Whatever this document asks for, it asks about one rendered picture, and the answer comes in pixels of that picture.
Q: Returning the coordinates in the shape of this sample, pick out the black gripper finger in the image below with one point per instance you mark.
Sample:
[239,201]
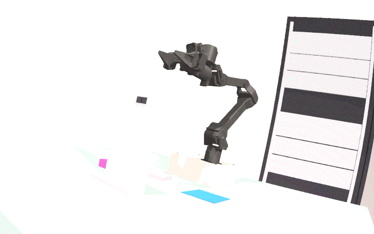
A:
[188,59]
[166,57]

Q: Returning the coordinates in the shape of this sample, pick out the pink cube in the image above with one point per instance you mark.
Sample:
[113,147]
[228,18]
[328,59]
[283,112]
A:
[102,163]

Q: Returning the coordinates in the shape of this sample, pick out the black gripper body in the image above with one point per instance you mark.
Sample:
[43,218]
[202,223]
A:
[196,71]

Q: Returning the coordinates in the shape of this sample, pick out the white panel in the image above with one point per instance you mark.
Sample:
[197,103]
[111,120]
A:
[134,132]

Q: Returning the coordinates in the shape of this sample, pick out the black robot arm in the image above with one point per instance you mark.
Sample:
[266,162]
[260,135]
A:
[216,133]

